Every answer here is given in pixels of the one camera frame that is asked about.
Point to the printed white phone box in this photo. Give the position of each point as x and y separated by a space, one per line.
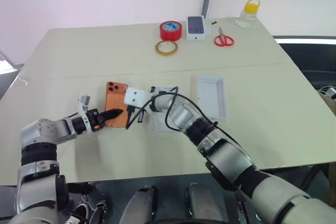
195 26

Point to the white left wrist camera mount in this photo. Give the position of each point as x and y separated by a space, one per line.
82 112

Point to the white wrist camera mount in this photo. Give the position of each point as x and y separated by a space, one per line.
82 112
135 98

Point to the dark glossy furniture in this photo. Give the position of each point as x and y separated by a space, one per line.
302 56

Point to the red tape roll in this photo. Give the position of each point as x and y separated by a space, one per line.
171 33

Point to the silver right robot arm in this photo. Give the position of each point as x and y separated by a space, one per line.
223 155

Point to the orange smartphone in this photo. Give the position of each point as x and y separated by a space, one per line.
115 100

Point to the grey rounded robot leg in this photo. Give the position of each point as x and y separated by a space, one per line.
141 205
202 204

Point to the yellow clear tape roll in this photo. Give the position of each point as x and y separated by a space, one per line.
166 54

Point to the black and white sneaker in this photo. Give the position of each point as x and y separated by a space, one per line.
78 212

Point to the clear bottle with yellow lid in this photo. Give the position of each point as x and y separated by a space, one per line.
246 16

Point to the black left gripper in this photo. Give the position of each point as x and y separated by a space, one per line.
94 119

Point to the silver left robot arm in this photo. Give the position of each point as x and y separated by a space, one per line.
47 129

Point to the small black clip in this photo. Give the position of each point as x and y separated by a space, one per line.
213 22

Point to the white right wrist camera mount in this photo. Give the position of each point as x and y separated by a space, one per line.
135 98

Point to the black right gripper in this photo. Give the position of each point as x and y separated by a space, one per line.
136 109

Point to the grey metal frame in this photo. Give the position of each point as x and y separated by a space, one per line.
8 69

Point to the white phone box base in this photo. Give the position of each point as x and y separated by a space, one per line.
212 98

